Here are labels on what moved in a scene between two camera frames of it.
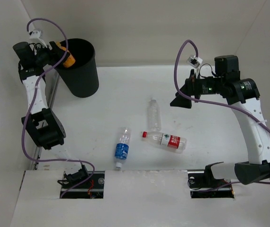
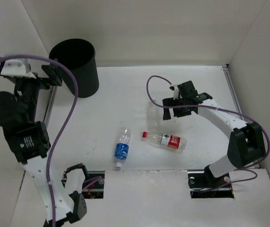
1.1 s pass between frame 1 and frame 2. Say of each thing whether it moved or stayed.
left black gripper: moved
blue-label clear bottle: stayed
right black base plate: stayed
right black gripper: moved
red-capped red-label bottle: stayed
